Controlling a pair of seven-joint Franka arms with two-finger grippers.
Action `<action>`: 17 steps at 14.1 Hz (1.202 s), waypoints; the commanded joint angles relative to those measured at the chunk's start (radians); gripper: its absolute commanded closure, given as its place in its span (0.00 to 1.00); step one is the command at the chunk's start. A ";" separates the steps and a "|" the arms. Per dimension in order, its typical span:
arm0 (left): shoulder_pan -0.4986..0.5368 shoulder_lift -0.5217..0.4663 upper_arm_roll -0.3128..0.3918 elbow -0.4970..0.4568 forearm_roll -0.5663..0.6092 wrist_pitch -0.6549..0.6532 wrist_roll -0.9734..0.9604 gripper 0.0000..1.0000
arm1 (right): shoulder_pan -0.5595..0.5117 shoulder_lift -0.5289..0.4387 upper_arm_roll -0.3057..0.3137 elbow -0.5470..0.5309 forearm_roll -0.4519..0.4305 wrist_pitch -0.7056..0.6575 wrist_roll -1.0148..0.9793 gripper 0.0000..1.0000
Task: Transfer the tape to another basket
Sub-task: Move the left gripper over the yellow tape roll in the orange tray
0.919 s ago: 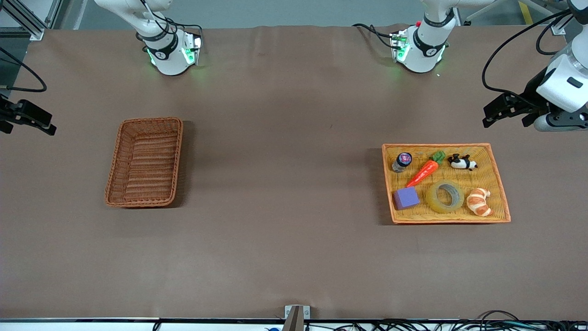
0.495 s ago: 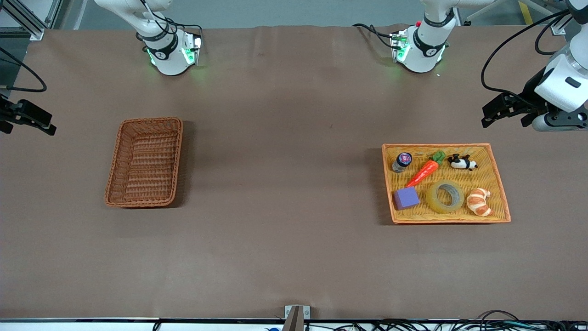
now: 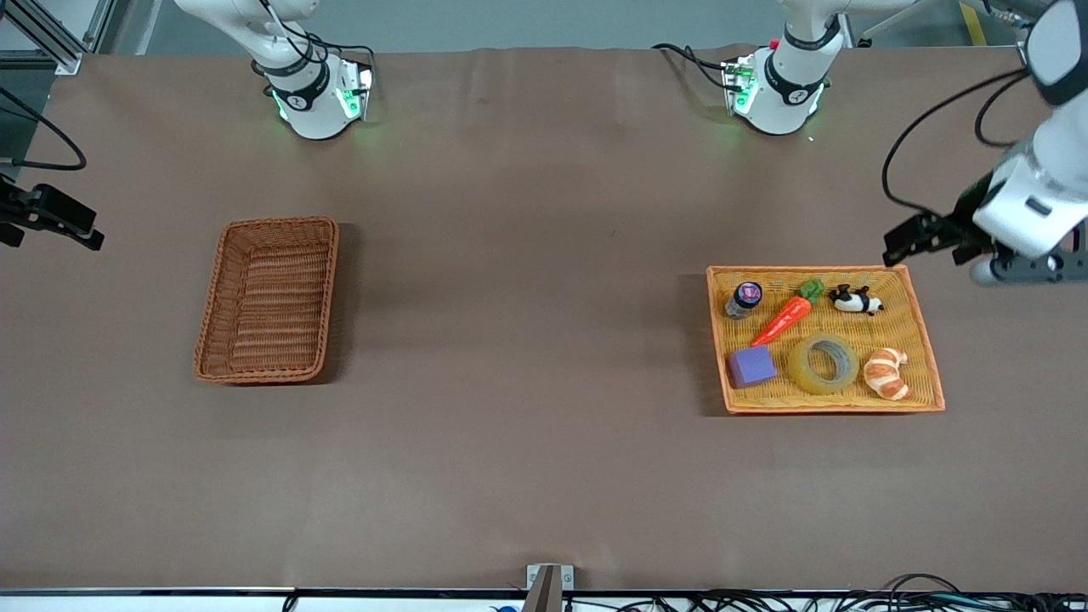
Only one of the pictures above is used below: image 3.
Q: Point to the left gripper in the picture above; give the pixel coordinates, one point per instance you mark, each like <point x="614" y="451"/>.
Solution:
<point x="959" y="223"/>

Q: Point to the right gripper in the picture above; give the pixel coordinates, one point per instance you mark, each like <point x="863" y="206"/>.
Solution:
<point x="17" y="209"/>

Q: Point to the clear yellowish tape roll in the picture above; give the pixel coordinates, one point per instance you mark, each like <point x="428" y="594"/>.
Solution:
<point x="795" y="365"/>

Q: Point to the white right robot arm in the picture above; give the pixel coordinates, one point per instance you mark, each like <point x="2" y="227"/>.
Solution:
<point x="310" y="110"/>

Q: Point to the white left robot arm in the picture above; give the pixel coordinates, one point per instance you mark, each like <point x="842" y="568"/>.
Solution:
<point x="786" y="76"/>

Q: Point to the yellow flat wicker basket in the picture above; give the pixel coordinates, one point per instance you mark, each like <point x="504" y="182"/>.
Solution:
<point x="901" y="327"/>

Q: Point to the brown deep wicker basket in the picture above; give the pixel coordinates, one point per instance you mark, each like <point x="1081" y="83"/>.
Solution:
<point x="255" y="357"/>

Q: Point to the black white panda figure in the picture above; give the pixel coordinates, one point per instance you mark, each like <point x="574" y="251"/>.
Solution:
<point x="854" y="300"/>

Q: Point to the toy croissant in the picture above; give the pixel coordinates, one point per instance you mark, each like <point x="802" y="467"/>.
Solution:
<point x="886" y="374"/>

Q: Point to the orange toy carrot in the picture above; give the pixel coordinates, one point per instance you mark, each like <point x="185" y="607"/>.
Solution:
<point x="786" y="319"/>

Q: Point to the small dark-capped bottle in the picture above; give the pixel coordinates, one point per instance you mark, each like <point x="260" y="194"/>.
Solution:
<point x="745" y="299"/>

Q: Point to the purple foam cube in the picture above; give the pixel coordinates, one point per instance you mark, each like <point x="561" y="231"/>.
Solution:
<point x="752" y="367"/>

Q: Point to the grey metal bar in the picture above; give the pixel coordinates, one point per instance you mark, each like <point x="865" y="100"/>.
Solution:
<point x="884" y="21"/>

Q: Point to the aluminium frame profile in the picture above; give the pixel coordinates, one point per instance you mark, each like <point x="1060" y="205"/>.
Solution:
<point x="51" y="42"/>

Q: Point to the metal table edge bracket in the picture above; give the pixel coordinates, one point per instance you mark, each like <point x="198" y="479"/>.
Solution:
<point x="548" y="586"/>

